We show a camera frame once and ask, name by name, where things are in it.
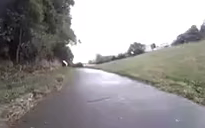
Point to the white marker post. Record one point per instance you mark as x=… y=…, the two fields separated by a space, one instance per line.
x=65 y=62

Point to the grass slope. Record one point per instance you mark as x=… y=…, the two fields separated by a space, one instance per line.
x=176 y=65

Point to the row of distant trees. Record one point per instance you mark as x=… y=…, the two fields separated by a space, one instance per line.
x=136 y=49

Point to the weedy grass verge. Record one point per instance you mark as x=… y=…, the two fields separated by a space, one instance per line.
x=20 y=88

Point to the wet grey asphalt path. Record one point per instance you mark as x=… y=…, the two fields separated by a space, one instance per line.
x=113 y=103

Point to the dense wood of trees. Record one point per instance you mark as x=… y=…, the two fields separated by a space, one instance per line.
x=30 y=30

